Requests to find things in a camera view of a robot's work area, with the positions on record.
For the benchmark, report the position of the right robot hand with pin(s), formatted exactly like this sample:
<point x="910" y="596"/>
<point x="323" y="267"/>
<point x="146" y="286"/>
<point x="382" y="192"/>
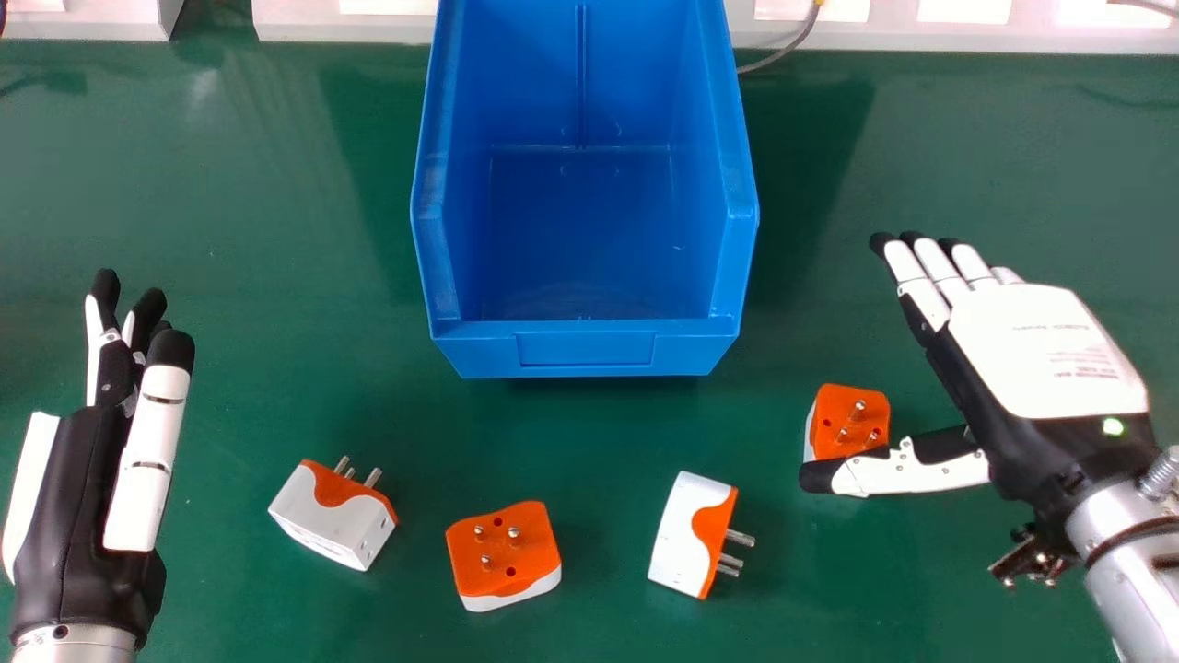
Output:
<point x="1041" y="368"/>

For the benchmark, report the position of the white-and-orange plug adapter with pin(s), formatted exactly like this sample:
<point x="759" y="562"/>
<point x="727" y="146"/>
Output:
<point x="333" y="516"/>
<point x="502" y="555"/>
<point x="693" y="534"/>
<point x="846" y="422"/>

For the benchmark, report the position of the blue plastic bin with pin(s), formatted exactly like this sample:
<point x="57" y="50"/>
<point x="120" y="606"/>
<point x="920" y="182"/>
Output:
<point x="586" y="193"/>

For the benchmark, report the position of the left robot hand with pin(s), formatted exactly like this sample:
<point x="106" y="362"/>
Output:
<point x="83" y="516"/>

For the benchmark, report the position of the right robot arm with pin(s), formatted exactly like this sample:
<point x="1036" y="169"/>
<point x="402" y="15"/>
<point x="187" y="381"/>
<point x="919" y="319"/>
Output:
<point x="1114" y="543"/>

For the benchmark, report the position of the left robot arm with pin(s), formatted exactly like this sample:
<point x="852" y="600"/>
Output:
<point x="69" y="645"/>

